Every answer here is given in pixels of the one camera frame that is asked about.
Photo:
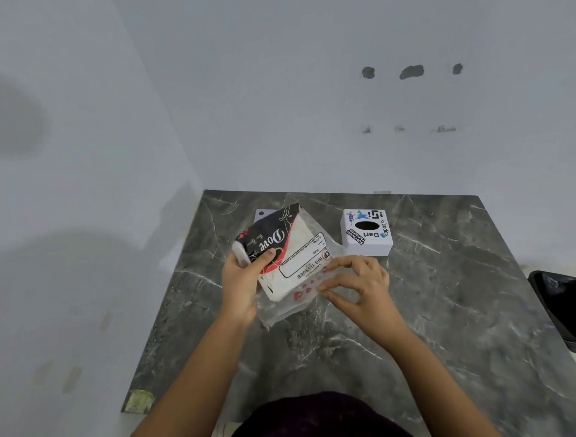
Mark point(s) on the person's left thumb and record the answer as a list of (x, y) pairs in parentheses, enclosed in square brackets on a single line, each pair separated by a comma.
[(264, 262)]

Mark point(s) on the person's left hand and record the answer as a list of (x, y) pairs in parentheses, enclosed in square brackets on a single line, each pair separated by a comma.
[(240, 290)]

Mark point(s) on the person's dark clothing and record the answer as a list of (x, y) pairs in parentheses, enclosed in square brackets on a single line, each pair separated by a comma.
[(321, 416)]

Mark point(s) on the person's left forearm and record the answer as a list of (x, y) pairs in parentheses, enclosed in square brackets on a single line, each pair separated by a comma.
[(198, 378)]

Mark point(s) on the person's right hand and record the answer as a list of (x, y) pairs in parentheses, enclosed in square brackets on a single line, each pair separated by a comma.
[(371, 301)]

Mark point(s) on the black object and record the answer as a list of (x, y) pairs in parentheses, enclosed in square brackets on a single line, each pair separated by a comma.
[(555, 304)]

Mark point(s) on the person's right thumb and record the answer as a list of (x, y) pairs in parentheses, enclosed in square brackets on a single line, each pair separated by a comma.
[(337, 299)]

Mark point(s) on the person's right middle finger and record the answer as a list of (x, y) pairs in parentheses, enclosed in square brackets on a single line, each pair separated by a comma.
[(348, 263)]

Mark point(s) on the person's right forearm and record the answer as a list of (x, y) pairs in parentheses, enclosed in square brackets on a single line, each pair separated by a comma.
[(432, 382)]

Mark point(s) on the white flat lid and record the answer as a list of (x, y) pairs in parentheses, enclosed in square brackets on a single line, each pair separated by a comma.
[(263, 214)]

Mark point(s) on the white square box with hole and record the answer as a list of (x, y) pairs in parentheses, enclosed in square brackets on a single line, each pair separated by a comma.
[(366, 232)]

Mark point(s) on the black white plastic tissue pack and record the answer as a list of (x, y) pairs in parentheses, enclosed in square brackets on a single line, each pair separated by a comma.
[(288, 259)]

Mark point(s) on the yellowish tape patch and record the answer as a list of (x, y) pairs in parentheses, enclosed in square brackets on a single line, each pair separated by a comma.
[(139, 400)]

